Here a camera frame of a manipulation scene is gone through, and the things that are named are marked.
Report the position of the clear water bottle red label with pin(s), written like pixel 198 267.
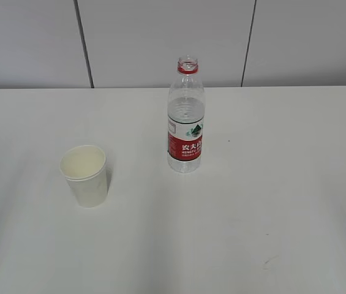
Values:
pixel 185 112

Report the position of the white paper cup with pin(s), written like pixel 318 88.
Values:
pixel 84 168

